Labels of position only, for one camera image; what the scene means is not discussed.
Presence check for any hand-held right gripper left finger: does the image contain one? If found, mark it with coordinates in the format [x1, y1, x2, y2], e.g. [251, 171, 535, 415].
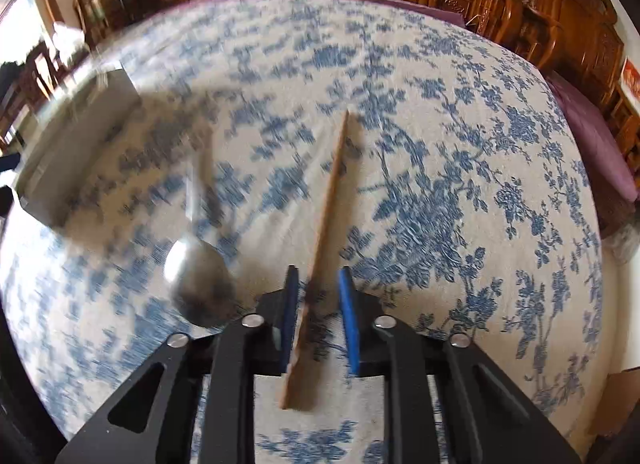
[54, 266, 301, 464]

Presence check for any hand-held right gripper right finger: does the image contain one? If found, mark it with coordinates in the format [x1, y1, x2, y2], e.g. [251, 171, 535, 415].
[338, 267, 582, 464]

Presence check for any brown wooden chopstick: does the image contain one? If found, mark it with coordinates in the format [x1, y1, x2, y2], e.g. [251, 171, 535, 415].
[280, 110, 351, 412]

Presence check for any grey utensil container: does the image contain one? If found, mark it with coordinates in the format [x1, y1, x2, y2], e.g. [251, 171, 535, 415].
[12, 68, 143, 227]

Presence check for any metal spoon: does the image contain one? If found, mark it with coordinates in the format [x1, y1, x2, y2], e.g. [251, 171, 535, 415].
[164, 144, 236, 329]

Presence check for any blue floral tablecloth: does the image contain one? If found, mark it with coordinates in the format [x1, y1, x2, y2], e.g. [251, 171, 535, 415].
[0, 0, 606, 464]

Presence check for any dark wooden chair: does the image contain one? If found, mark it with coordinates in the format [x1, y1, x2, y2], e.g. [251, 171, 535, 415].
[0, 38, 66, 145]

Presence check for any white plastic bag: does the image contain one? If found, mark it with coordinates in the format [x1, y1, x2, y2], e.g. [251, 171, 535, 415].
[52, 21, 85, 53]

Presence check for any red box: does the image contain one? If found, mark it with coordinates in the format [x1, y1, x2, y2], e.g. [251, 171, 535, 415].
[620, 58, 640, 95]

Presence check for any carved wooden armchair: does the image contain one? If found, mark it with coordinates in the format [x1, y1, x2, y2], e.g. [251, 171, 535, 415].
[475, 0, 626, 109]

